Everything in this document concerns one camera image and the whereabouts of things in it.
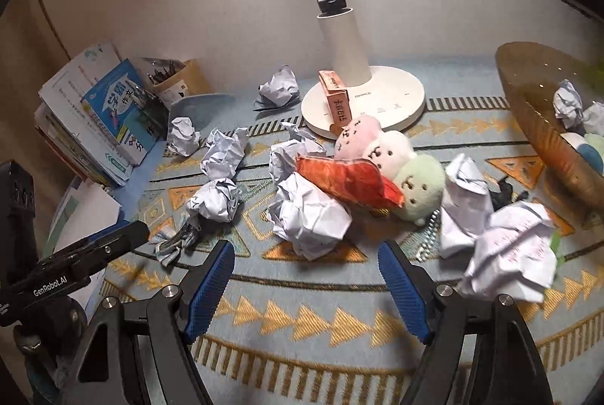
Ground blue plaid bow hair clip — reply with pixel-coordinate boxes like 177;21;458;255
151;216;202;267

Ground three-ball dango plush toy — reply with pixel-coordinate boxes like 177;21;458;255
334;115;445;226

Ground red orange plush pouch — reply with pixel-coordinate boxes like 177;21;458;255
296;156;405;210

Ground white and blue shark plush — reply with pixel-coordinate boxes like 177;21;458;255
561;132;603;175

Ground lined paper ball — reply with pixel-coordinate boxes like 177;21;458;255
553;79;584;130

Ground white paper sheets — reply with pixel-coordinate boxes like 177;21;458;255
44;177;123;307

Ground patterned blue woven mat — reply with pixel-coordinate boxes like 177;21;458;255
100;60;603;404

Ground small green toy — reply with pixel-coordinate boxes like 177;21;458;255
550;230;564;267

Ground stack of upright books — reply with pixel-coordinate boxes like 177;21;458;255
39;41;138;186

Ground blue cover book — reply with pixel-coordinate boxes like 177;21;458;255
81;60;161;166

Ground black mesh pen holder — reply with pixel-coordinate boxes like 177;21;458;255
134;84;169;139

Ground brown cardboard box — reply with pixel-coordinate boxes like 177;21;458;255
139;57;212;109

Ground white desk lamp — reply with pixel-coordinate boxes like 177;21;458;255
301;0;426;138

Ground small orange card box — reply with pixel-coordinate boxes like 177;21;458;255
318;71;352;127

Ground golden wicker basket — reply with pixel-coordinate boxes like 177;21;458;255
496;41;603;213

